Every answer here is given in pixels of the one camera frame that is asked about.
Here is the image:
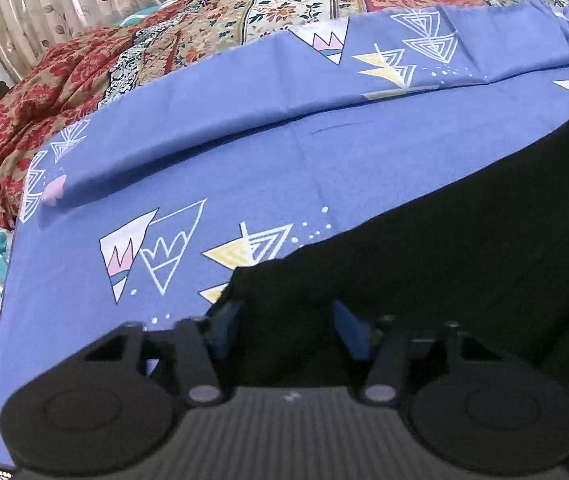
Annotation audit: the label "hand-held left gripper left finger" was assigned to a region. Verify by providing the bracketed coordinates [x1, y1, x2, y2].
[82, 299, 242, 408]

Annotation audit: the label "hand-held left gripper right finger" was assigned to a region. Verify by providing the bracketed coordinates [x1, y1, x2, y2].
[333, 299, 504, 407]

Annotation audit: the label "black pants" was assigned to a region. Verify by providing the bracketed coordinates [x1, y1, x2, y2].
[203, 94, 569, 411]

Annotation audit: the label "blue printed bedsheet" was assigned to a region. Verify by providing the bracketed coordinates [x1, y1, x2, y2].
[0, 0, 569, 466]

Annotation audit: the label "red floral quilt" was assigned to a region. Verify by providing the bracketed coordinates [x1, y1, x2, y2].
[0, 0, 495, 231]

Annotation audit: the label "beige floral curtain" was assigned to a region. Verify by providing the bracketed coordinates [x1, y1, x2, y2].
[0, 0, 285, 86]

